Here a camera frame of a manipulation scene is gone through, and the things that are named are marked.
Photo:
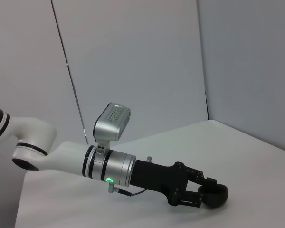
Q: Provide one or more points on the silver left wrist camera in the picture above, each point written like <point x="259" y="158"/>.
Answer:
<point x="111" y="126"/>

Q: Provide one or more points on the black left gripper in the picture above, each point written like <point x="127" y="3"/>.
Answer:
<point x="156" y="178"/>

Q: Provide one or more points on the black small teacup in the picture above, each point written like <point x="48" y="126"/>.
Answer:
<point x="218" y="194"/>

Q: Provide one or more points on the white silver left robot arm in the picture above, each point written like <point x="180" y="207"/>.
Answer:
<point x="66" y="156"/>

